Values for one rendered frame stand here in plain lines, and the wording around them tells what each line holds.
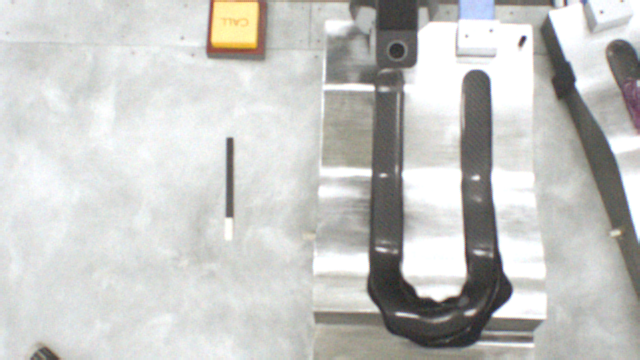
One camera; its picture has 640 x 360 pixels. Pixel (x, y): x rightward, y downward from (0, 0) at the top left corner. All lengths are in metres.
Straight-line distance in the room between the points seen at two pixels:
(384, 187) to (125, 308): 0.37
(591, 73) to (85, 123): 0.67
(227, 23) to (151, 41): 0.12
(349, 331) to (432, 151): 0.24
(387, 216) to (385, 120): 0.13
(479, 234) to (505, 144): 0.13
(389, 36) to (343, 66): 0.17
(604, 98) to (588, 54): 0.07
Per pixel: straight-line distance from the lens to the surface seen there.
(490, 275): 1.04
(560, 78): 1.20
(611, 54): 1.21
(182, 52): 1.24
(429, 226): 1.03
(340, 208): 1.05
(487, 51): 1.12
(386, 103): 1.10
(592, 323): 1.17
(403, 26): 0.96
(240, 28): 1.20
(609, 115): 1.15
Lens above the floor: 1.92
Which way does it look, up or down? 75 degrees down
